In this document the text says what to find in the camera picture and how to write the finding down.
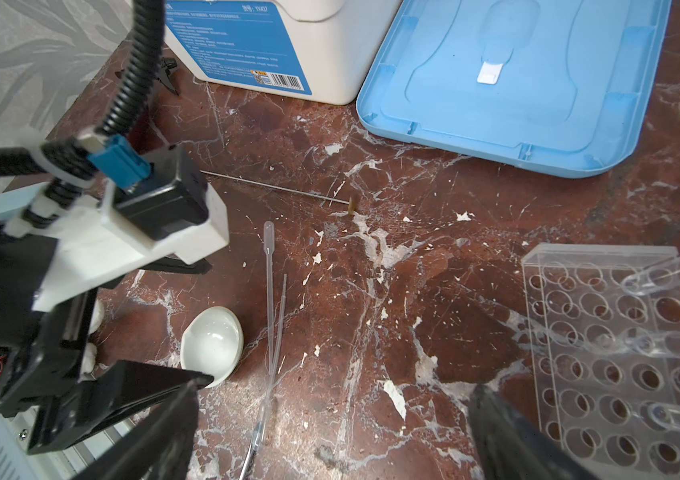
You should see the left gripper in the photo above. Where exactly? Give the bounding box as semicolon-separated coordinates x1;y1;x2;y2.
0;237;213;454

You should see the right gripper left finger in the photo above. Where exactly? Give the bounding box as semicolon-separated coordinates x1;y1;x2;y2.
76;379;199;479

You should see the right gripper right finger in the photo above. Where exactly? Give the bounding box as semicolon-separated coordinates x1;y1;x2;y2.
467;384;595;480

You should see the clear acrylic test tube rack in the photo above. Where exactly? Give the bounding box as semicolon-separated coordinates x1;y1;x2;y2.
522;243;680;479

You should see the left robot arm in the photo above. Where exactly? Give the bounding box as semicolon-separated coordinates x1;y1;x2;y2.
0;1;205;454

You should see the small white ceramic bowl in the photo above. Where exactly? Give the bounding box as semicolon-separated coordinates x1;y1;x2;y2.
180;306;244;389

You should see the clear plastic pipette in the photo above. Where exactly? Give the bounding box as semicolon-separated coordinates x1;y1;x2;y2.
263;221;287;386

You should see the thin metal rod brass tip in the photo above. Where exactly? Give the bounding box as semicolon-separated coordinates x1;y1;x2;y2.
201;170;358;213

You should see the blue plastic bin lid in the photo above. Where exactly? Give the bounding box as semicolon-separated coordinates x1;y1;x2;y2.
356;0;672;179

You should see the white plastic storage bin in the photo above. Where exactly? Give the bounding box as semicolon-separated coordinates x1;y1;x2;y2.
165;0;401;105

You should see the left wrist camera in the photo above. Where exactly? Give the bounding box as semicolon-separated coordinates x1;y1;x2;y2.
2;128;230;312

